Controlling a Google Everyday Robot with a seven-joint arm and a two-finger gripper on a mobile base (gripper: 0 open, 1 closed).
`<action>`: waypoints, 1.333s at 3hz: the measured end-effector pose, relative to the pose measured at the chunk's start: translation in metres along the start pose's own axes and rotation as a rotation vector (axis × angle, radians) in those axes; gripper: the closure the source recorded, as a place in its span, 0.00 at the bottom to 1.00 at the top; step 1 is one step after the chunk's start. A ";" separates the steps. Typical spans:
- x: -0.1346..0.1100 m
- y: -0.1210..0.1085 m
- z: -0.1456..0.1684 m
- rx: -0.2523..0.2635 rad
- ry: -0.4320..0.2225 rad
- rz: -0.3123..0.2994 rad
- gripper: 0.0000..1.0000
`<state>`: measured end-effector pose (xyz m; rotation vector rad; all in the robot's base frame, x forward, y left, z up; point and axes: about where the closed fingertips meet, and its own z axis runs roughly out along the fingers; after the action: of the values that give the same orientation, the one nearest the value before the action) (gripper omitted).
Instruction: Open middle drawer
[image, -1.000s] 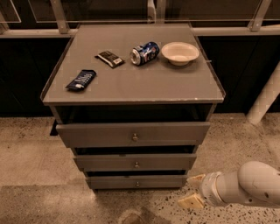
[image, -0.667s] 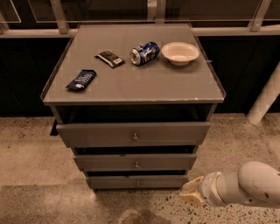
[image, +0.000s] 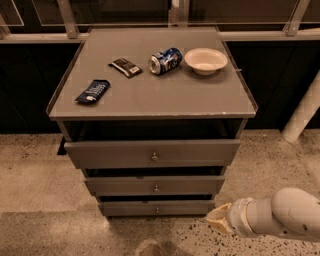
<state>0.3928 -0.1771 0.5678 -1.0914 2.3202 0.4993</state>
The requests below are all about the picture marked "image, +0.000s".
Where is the grey drawer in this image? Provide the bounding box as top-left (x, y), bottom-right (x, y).
top-left (85, 176), bottom-right (224, 196)
top-left (99, 200), bottom-right (214, 217)
top-left (65, 139), bottom-right (240, 169)

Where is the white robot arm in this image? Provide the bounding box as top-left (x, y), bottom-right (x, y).
top-left (205, 188), bottom-right (320, 242)

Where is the grey bottom drawer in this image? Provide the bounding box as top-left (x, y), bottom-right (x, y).
top-left (99, 200), bottom-right (214, 217)

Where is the grey top drawer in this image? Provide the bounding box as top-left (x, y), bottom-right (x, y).
top-left (65, 139), bottom-right (240, 169)

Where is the grey drawer cabinet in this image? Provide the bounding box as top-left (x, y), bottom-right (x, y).
top-left (47, 29), bottom-right (257, 206)

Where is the white bowl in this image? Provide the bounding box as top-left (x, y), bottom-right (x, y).
top-left (184, 48), bottom-right (228, 76)

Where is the blue crushed soda can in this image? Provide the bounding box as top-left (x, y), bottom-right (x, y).
top-left (149, 48), bottom-right (183, 75)

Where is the black snack bar wrapper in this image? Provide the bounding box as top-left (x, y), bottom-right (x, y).
top-left (109, 58), bottom-right (142, 78)

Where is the blue snack bag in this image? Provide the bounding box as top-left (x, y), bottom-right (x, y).
top-left (75, 80), bottom-right (110, 105)

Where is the white slanted post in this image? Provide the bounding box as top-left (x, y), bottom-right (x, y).
top-left (281, 71), bottom-right (320, 143)

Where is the metal railing frame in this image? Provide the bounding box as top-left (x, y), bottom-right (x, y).
top-left (0, 0), bottom-right (320, 44)

